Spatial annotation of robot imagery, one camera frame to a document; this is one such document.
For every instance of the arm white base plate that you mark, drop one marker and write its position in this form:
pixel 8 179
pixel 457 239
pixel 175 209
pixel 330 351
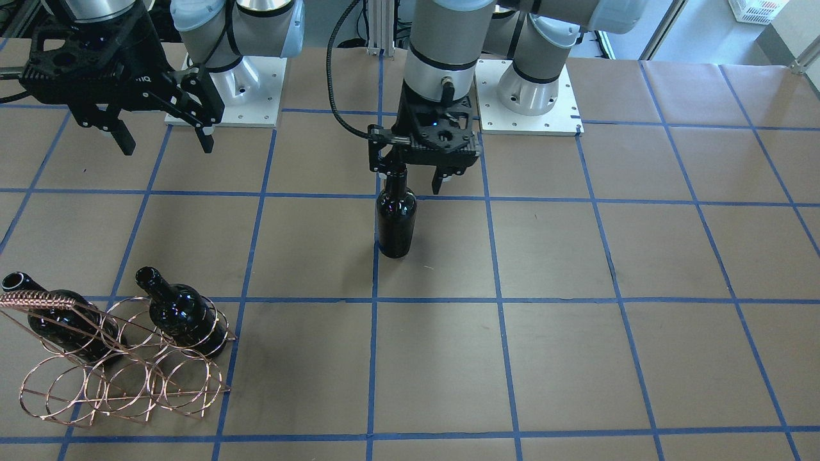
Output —
pixel 251 90
pixel 509 104

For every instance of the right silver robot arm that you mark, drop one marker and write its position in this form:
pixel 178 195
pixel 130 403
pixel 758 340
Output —
pixel 247 28

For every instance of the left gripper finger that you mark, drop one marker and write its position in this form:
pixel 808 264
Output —
pixel 387 161
pixel 443 174

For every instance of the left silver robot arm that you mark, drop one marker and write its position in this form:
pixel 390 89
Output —
pixel 513 52

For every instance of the white plastic crate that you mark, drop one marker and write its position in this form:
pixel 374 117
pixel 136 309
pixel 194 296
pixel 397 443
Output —
pixel 756 12

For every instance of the copper wire wine rack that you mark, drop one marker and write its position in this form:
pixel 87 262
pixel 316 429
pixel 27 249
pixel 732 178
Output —
pixel 142 370

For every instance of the dark wine bottle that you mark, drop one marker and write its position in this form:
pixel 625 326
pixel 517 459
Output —
pixel 396 208

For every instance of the wine bottle in rack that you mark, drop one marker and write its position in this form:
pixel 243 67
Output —
pixel 76 333
pixel 182 314

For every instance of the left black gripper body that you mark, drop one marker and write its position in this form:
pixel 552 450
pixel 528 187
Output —
pixel 406 106

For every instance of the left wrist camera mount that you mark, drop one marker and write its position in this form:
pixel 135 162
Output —
pixel 377 134

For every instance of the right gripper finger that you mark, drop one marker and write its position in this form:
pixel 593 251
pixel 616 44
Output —
pixel 107 120
pixel 198 103

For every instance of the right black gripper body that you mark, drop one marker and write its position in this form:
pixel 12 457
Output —
pixel 155 68

